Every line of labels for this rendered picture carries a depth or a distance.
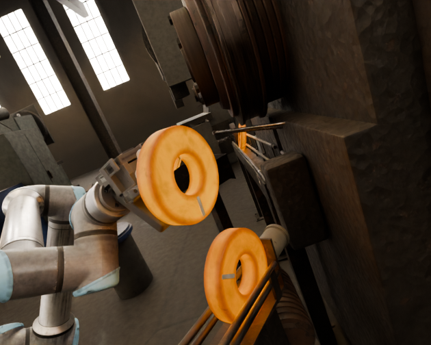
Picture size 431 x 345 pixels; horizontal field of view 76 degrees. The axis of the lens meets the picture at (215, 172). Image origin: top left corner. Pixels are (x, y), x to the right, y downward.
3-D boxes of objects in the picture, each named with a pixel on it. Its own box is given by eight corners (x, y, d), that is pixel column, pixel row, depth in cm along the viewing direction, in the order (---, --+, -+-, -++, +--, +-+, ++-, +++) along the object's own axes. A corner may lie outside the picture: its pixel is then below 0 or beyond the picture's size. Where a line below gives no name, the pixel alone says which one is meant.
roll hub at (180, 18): (217, 100, 101) (187, 21, 93) (222, 102, 74) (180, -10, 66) (203, 107, 101) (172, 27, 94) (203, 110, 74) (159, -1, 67)
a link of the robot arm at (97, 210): (102, 231, 57) (136, 207, 64) (112, 224, 53) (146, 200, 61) (76, 195, 56) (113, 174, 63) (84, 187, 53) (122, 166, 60)
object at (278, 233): (293, 247, 61) (286, 222, 60) (278, 272, 54) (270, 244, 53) (268, 246, 65) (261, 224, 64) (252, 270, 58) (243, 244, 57)
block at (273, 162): (321, 224, 78) (296, 147, 72) (334, 239, 70) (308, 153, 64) (285, 237, 79) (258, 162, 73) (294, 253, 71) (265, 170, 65)
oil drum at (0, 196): (66, 231, 397) (33, 175, 373) (43, 253, 339) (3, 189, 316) (29, 245, 400) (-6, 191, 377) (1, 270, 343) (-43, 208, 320)
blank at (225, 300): (269, 316, 51) (254, 313, 53) (267, 231, 55) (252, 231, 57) (219, 335, 39) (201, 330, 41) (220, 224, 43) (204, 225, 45)
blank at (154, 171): (202, 117, 48) (188, 122, 50) (135, 137, 36) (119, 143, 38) (228, 199, 51) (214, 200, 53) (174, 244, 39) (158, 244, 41)
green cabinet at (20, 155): (35, 248, 375) (-30, 146, 336) (61, 225, 442) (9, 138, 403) (67, 235, 372) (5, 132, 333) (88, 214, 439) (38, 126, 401)
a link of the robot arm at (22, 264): (6, 181, 100) (-21, 257, 44) (46, 182, 107) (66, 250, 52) (3, 211, 101) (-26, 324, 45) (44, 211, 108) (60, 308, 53)
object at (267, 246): (286, 286, 54) (271, 237, 52) (285, 288, 54) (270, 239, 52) (254, 283, 59) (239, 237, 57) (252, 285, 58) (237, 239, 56)
